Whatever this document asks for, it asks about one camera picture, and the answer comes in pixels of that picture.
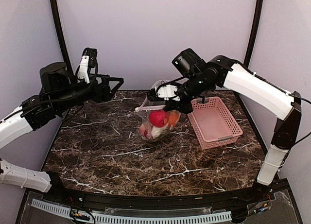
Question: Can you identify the black front rail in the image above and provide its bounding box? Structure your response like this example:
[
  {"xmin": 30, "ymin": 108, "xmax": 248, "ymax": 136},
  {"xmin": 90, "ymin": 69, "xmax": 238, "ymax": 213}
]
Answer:
[{"xmin": 51, "ymin": 188, "xmax": 256, "ymax": 210}]

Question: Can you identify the clear zip top bag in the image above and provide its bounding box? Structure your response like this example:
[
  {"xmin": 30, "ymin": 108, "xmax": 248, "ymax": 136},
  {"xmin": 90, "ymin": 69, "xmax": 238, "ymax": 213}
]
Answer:
[{"xmin": 135, "ymin": 80, "xmax": 182, "ymax": 142}]

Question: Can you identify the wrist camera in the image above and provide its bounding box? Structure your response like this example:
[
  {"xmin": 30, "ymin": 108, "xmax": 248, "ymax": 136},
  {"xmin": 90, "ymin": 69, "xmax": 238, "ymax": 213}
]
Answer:
[
  {"xmin": 147, "ymin": 85, "xmax": 180, "ymax": 102},
  {"xmin": 75, "ymin": 48, "xmax": 97, "ymax": 84}
]

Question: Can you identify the pink plastic basket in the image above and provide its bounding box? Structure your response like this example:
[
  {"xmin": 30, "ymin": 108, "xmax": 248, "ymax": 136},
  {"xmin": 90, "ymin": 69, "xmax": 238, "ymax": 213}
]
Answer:
[{"xmin": 188, "ymin": 97, "xmax": 243, "ymax": 150}]

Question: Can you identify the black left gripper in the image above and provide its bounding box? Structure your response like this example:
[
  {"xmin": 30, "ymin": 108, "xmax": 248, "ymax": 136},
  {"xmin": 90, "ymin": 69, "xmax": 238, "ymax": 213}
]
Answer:
[{"xmin": 55, "ymin": 73, "xmax": 126, "ymax": 113}]

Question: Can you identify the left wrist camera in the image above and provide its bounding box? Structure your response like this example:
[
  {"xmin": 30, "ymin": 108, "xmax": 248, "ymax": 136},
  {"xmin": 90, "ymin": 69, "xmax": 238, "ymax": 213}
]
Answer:
[{"xmin": 75, "ymin": 48, "xmax": 97, "ymax": 84}]

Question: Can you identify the orange fruit toy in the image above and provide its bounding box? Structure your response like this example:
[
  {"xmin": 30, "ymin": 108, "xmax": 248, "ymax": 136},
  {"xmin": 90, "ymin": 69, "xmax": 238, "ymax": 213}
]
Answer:
[{"xmin": 169, "ymin": 112, "xmax": 180, "ymax": 128}]

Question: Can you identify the white slotted cable duct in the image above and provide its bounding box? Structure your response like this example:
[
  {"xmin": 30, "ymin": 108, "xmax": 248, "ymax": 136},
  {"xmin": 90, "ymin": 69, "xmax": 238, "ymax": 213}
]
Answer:
[{"xmin": 31, "ymin": 198, "xmax": 232, "ymax": 224}]

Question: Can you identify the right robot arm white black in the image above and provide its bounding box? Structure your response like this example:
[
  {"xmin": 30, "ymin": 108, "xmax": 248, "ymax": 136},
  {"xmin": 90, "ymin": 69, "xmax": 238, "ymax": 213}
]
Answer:
[{"xmin": 156, "ymin": 48, "xmax": 302, "ymax": 202}]

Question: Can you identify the wrinkled white radish toy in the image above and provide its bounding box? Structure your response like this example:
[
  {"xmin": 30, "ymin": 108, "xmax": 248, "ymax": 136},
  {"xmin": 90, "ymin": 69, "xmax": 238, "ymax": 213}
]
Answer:
[{"xmin": 151, "ymin": 126, "xmax": 167, "ymax": 139}]

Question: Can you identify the yellow peach toy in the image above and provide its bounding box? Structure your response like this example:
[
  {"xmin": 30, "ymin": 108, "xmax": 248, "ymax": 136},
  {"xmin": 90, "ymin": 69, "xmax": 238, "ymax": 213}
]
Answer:
[{"xmin": 139, "ymin": 124, "xmax": 149, "ymax": 138}]

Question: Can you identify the right black frame post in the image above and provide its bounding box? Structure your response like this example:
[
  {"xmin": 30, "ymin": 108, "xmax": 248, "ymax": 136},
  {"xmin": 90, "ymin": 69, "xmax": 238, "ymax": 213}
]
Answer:
[{"xmin": 243, "ymin": 0, "xmax": 264, "ymax": 67}]

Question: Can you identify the red tomato toy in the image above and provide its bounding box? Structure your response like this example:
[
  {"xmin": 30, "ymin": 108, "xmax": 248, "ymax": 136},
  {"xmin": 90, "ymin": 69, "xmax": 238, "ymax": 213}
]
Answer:
[{"xmin": 149, "ymin": 110, "xmax": 169, "ymax": 127}]

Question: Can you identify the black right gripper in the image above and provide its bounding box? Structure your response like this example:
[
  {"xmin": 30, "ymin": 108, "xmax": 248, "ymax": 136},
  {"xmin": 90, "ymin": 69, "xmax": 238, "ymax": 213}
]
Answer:
[{"xmin": 163, "ymin": 71, "xmax": 212, "ymax": 114}]

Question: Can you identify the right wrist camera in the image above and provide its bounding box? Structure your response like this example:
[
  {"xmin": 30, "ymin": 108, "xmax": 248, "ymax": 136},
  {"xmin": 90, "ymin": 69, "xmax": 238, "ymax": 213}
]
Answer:
[{"xmin": 147, "ymin": 85, "xmax": 180, "ymax": 102}]

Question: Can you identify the black frame post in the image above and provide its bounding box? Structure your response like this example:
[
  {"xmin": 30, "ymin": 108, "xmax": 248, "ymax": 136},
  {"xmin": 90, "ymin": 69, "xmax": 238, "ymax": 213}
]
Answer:
[
  {"xmin": 50, "ymin": 0, "xmax": 73, "ymax": 73},
  {"xmin": 243, "ymin": 0, "xmax": 264, "ymax": 67}
]

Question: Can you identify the left black frame post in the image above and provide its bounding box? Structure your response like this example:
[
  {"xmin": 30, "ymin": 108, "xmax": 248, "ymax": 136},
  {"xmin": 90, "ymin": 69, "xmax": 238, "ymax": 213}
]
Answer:
[{"xmin": 50, "ymin": 0, "xmax": 73, "ymax": 73}]

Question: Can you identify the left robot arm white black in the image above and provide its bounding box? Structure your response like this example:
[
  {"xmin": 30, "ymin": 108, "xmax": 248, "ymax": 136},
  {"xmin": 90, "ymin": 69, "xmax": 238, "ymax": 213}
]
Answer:
[{"xmin": 0, "ymin": 62, "xmax": 124, "ymax": 203}]

